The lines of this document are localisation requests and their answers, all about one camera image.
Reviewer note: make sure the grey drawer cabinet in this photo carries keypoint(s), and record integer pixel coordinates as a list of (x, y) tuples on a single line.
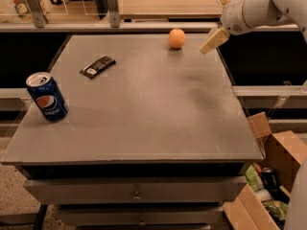
[(154, 113)]

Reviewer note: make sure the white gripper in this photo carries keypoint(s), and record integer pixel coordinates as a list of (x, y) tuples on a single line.
[(232, 19)]

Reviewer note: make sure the green snack bag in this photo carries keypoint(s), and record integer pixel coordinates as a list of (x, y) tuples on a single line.
[(253, 179)]

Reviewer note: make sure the grey metal bracket left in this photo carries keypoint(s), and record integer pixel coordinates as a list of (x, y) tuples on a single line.
[(37, 13)]

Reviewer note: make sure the grey metal bracket middle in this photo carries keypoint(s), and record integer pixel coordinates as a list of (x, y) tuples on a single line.
[(114, 15)]

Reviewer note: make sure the drawer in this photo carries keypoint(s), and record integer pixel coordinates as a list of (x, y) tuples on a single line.
[(140, 215), (136, 190)]

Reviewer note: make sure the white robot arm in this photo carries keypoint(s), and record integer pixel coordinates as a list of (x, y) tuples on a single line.
[(259, 13)]

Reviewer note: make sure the dark can in box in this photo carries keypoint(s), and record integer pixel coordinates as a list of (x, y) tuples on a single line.
[(269, 179)]

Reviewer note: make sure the light wooden desk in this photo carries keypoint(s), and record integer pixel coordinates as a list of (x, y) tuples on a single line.
[(164, 9)]

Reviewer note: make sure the upper drawer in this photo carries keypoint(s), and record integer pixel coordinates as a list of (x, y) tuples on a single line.
[(136, 190)]

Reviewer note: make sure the orange fruit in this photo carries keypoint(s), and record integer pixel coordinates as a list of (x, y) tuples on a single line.
[(176, 38)]

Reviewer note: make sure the white plastic bag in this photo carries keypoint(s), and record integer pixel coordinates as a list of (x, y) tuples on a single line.
[(15, 11)]

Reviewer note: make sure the black snack bar wrapper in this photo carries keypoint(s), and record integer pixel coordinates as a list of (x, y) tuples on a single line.
[(97, 67)]

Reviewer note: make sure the blue Pepsi can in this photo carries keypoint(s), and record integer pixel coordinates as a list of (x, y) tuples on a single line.
[(45, 92)]

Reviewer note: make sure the grey metal bracket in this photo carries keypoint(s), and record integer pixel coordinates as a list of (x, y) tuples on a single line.
[(37, 13), (114, 15)]

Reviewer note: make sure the brown cardboard box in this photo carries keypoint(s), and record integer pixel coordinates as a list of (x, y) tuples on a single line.
[(284, 152)]

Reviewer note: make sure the lower drawer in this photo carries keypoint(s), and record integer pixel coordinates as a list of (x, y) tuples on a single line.
[(140, 215)]

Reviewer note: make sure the green chip bag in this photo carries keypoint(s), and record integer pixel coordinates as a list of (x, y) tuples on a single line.
[(277, 209)]

